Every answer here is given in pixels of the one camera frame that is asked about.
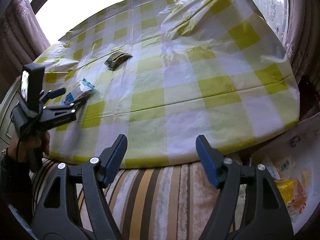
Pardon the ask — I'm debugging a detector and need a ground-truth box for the small green snack packet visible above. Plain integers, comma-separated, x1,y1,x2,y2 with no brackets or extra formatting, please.
104,51,132,71

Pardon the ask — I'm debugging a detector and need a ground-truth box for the white purple-rimmed box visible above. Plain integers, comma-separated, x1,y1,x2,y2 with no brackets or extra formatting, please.
246,113,319,233

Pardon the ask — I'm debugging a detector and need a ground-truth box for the brown curtain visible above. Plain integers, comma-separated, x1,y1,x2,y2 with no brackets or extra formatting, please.
1,0,50,83

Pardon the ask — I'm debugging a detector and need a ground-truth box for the yellow cake package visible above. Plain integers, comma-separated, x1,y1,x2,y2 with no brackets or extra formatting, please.
275,180,306,217

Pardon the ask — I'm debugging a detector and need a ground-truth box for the striped towel cushion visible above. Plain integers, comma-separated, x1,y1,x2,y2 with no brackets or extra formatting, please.
28,154,247,240

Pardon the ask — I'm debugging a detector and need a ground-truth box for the person's left hand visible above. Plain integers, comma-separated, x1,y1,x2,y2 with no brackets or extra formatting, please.
7,131,50,163

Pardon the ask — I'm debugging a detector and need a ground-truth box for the grey blue snack bag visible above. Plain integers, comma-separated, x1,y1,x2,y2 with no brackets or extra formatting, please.
62,78,95,105

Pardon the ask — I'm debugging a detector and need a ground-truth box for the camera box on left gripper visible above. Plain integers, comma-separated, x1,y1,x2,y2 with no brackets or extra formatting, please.
20,63,45,112

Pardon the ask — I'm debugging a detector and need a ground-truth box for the yellow checkered tablecloth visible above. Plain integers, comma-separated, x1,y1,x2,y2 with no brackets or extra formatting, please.
37,0,299,168

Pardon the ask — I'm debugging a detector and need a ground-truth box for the black sleeve forearm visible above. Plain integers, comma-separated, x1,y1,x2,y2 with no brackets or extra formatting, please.
1,149,33,230

